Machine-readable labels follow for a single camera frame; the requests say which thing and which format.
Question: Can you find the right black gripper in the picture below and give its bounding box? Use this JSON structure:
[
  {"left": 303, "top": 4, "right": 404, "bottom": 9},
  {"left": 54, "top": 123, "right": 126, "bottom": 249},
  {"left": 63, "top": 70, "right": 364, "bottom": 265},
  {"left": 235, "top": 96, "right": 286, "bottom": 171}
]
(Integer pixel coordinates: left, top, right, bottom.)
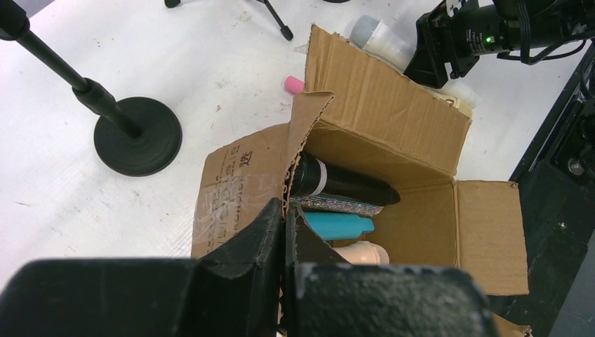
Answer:
[{"left": 404, "top": 1, "right": 493, "bottom": 88}]

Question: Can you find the teal microphone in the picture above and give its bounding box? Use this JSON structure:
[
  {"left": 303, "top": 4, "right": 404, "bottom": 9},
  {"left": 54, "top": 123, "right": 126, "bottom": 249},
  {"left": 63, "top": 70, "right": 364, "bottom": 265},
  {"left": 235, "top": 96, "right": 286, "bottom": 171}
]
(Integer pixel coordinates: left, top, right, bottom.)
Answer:
[{"left": 305, "top": 212, "right": 375, "bottom": 241}]

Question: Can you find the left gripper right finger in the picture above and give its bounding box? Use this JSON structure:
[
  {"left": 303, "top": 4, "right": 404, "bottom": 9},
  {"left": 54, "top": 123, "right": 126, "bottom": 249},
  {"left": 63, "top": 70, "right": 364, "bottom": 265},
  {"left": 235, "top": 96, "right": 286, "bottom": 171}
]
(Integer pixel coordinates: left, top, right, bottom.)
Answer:
[{"left": 284, "top": 204, "right": 499, "bottom": 336}]

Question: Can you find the black microphone white ring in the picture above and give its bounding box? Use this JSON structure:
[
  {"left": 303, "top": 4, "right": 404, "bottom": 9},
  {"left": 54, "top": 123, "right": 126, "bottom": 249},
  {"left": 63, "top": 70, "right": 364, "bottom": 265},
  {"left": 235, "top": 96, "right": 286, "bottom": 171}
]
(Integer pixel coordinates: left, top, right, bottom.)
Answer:
[{"left": 288, "top": 152, "right": 401, "bottom": 207}]

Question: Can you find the clip mic stand round base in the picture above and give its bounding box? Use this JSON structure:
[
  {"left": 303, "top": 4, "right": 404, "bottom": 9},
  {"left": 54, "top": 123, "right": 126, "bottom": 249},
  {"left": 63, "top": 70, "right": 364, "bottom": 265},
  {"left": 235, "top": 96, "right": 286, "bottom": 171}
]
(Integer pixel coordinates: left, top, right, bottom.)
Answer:
[{"left": 1, "top": 1, "right": 182, "bottom": 177}]

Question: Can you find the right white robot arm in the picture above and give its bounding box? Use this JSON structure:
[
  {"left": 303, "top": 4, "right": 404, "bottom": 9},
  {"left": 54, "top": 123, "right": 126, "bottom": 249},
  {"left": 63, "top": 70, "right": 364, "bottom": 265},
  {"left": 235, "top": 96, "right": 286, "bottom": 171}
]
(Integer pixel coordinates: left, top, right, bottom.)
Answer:
[{"left": 404, "top": 1, "right": 594, "bottom": 88}]

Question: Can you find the silver glitter microphone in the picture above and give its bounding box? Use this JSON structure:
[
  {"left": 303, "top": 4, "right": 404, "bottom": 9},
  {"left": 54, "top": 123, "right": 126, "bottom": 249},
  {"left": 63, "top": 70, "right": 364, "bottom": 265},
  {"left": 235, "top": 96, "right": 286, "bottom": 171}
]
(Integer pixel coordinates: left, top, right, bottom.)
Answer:
[{"left": 289, "top": 194, "right": 383, "bottom": 218}]

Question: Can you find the white microphone grey head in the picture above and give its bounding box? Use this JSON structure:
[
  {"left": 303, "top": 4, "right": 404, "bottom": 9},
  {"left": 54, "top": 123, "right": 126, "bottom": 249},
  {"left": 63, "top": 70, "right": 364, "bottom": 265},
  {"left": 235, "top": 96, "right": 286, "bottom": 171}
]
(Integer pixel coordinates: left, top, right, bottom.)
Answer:
[{"left": 349, "top": 15, "right": 480, "bottom": 108}]

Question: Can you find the shock mount stand round base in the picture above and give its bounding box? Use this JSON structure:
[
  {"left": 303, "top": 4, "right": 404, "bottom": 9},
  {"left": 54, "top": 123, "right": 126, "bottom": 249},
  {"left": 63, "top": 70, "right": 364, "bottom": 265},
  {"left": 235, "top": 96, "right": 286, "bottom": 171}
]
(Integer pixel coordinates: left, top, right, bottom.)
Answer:
[{"left": 324, "top": 0, "right": 350, "bottom": 4}]

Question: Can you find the cream white microphone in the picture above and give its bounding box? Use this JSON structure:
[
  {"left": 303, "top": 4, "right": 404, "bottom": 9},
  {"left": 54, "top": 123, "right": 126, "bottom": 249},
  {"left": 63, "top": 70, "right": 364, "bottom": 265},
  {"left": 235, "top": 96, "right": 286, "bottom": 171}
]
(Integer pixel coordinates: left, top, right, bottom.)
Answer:
[{"left": 334, "top": 241, "right": 390, "bottom": 265}]

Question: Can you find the pink microphone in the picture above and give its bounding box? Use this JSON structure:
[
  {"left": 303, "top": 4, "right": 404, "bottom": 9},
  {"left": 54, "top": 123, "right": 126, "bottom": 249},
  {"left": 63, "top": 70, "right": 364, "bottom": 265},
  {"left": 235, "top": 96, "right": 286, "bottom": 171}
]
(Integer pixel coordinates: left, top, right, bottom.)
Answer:
[{"left": 283, "top": 76, "right": 305, "bottom": 95}]

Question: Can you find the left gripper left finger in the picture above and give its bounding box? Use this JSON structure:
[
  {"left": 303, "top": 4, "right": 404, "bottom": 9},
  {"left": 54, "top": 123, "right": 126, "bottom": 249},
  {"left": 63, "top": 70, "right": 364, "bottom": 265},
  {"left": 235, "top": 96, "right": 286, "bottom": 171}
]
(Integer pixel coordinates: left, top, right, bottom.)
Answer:
[{"left": 1, "top": 198, "right": 283, "bottom": 336}]

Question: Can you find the tripod shock mount stand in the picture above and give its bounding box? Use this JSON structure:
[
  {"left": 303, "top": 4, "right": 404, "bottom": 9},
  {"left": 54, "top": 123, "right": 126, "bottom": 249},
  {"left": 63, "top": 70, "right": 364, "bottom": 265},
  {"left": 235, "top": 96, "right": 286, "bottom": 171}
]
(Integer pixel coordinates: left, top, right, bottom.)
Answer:
[{"left": 163, "top": 0, "right": 294, "bottom": 41}]

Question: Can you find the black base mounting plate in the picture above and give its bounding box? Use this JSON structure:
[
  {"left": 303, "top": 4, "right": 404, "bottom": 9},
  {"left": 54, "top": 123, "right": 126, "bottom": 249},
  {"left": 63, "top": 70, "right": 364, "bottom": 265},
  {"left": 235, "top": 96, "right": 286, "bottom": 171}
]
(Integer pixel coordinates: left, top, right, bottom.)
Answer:
[{"left": 490, "top": 48, "right": 594, "bottom": 336}]

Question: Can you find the brown cardboard box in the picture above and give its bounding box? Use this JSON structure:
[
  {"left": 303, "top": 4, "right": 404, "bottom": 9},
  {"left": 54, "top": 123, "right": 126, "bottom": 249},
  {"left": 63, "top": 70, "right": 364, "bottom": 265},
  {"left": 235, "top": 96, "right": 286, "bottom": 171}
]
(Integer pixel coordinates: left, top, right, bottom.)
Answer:
[{"left": 190, "top": 24, "right": 533, "bottom": 337}]

